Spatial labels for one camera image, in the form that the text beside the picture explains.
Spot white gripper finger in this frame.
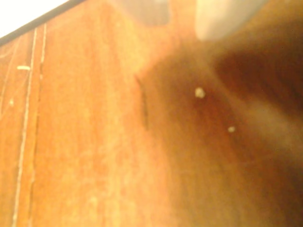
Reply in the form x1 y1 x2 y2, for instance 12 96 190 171
194 0 262 41
113 0 173 26

